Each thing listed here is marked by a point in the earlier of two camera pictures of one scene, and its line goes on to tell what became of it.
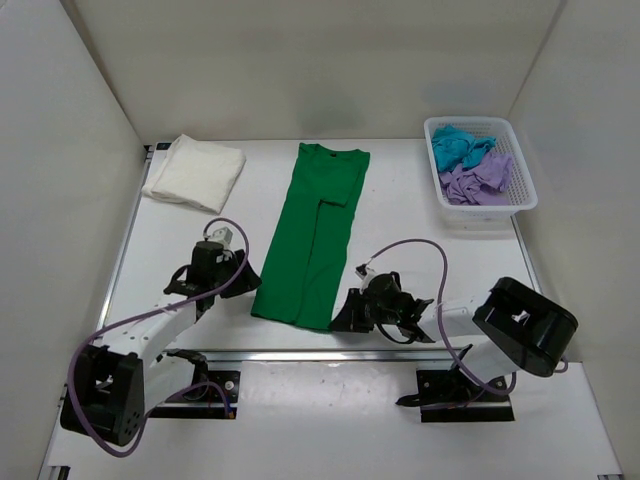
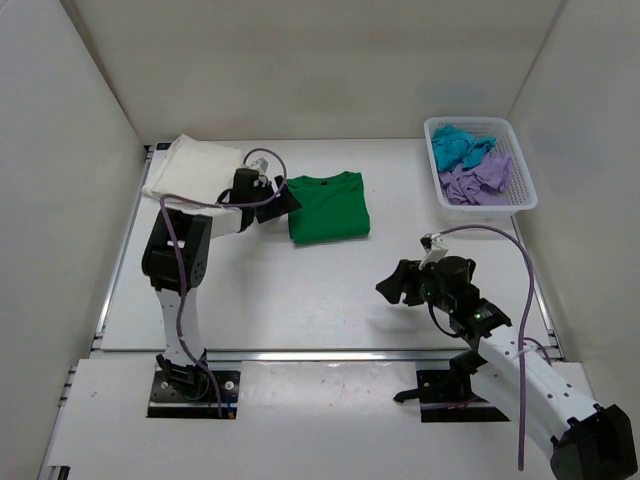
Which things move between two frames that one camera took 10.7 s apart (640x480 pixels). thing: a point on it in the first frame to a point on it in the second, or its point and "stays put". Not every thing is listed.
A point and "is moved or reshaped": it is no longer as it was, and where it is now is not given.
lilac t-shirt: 485,184 stays put
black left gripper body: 230,266 to 268,206
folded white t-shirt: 198,174 stays put
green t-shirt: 299,284 is moved or reshaped
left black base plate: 216,397 stays put
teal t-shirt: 453,148 stays put
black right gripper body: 364,312 to 422,287
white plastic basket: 478,168 stays put
